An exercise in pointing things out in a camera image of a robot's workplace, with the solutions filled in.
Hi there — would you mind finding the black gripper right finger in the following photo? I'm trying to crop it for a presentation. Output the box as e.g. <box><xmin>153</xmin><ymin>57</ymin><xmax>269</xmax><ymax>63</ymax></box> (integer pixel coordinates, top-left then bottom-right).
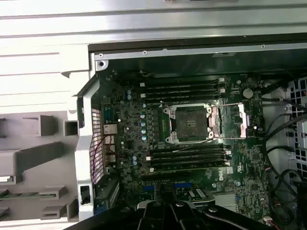
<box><xmin>166</xmin><ymin>184</ymin><xmax>274</xmax><ymax>230</ymax></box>

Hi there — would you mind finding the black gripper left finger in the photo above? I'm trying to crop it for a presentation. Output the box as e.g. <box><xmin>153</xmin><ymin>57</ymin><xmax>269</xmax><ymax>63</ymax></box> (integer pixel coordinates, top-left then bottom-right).
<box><xmin>63</xmin><ymin>184</ymin><xmax>170</xmax><ymax>230</ymax></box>

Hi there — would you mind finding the metal socket cover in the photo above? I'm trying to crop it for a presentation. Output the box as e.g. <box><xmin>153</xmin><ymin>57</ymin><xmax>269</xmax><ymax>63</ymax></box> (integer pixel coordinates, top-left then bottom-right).
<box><xmin>207</xmin><ymin>102</ymin><xmax>248</xmax><ymax>140</ymax></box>

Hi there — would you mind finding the CPU socket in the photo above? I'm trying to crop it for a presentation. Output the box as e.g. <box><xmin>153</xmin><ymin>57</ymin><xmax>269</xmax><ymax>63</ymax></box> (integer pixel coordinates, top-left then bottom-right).
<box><xmin>163</xmin><ymin>103</ymin><xmax>215</xmax><ymax>144</ymax></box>

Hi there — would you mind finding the blue expansion slot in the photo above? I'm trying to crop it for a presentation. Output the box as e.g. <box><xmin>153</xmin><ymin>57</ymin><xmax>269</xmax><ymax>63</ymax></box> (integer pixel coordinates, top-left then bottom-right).
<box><xmin>143</xmin><ymin>182</ymin><xmax>192</xmax><ymax>191</ymax></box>

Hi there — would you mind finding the black expansion slot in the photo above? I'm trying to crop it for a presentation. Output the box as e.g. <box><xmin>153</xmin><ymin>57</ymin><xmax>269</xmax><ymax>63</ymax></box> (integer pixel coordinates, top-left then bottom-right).
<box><xmin>141</xmin><ymin>174</ymin><xmax>190</xmax><ymax>184</ymax></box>

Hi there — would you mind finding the silver chipset heatsink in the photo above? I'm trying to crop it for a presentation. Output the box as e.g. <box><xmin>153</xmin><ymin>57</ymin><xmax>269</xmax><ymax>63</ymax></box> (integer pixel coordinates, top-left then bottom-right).
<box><xmin>212</xmin><ymin>193</ymin><xmax>237</xmax><ymax>213</ymax></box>

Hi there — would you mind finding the black RAM slot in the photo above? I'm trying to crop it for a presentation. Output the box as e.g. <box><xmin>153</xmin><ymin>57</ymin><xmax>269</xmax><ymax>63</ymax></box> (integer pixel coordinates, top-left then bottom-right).
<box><xmin>140</xmin><ymin>88</ymin><xmax>226</xmax><ymax>98</ymax></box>
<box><xmin>145</xmin><ymin>93</ymin><xmax>223</xmax><ymax>103</ymax></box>
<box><xmin>146</xmin><ymin>150</ymin><xmax>228</xmax><ymax>160</ymax></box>
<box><xmin>151</xmin><ymin>156</ymin><xmax>230</xmax><ymax>165</ymax></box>
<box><xmin>145</xmin><ymin>83</ymin><xmax>225</xmax><ymax>93</ymax></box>
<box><xmin>150</xmin><ymin>161</ymin><xmax>231</xmax><ymax>172</ymax></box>
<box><xmin>139</xmin><ymin>78</ymin><xmax>226</xmax><ymax>87</ymax></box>
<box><xmin>150</xmin><ymin>145</ymin><xmax>227</xmax><ymax>154</ymax></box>

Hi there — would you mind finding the green motherboard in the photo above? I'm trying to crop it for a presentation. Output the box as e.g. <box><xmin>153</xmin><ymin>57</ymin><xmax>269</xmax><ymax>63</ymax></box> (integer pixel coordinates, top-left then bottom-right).
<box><xmin>99</xmin><ymin>71</ymin><xmax>271</xmax><ymax>226</ymax></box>

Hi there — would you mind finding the black PC case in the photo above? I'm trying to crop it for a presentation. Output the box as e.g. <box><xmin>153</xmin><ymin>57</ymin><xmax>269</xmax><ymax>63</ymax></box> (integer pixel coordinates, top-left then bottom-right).
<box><xmin>73</xmin><ymin>32</ymin><xmax>307</xmax><ymax>230</ymax></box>

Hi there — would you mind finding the green RAM stick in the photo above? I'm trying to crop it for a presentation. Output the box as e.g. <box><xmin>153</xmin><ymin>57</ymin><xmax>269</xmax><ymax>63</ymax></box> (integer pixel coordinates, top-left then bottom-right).
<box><xmin>0</xmin><ymin>190</ymin><xmax>58</xmax><ymax>201</ymax></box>

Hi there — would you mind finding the grey parts rack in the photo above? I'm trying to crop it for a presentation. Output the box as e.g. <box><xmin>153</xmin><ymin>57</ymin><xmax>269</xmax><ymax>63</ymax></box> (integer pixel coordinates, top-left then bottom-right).
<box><xmin>0</xmin><ymin>115</ymin><xmax>80</xmax><ymax>222</ymax></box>

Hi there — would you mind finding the silver drive cage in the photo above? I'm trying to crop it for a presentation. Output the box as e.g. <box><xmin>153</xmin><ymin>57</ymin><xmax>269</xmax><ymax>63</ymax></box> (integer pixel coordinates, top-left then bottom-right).
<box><xmin>286</xmin><ymin>78</ymin><xmax>307</xmax><ymax>174</ymax></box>

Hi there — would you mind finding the thick black cable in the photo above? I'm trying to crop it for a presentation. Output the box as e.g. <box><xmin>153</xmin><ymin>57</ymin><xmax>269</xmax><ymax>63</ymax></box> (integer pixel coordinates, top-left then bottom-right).
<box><xmin>260</xmin><ymin>95</ymin><xmax>307</xmax><ymax>108</ymax></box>

